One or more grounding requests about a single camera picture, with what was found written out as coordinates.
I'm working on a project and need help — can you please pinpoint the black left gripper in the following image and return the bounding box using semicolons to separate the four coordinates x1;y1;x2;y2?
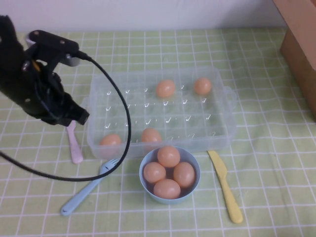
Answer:
0;50;90;127

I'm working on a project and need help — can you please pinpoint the orange egg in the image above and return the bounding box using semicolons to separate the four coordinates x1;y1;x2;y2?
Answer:
157;145;181;168
99;133;122;146
173;161;196;189
156;79;176;98
153;179;181;199
141;128;162;143
194;77;212;95
143;161;166;184

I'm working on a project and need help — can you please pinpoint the clear plastic egg box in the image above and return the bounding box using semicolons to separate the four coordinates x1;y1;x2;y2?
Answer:
79;66;237;159

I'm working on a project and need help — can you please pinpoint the brown cardboard box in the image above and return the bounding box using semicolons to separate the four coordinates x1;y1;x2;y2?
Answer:
273;0;316;119

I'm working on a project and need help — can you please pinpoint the pink plastic knife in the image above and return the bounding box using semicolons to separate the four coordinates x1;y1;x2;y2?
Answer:
66;120;84;164

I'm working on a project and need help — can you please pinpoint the light blue plastic fork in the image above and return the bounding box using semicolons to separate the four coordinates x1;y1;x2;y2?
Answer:
61;158;123;217

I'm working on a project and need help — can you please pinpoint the light blue bowl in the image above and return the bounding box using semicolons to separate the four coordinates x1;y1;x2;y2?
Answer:
139;146;200;205

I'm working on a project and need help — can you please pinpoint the yellow plastic knife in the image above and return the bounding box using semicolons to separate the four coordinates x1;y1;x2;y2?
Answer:
206;150;244;224

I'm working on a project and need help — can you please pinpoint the green grid tablecloth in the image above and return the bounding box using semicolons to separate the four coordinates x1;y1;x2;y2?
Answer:
0;27;316;237

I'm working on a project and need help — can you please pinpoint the black cable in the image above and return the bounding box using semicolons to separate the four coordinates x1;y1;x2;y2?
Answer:
0;50;132;182

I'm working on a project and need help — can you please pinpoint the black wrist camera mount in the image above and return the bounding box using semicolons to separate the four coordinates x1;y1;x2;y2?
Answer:
26;30;81;75

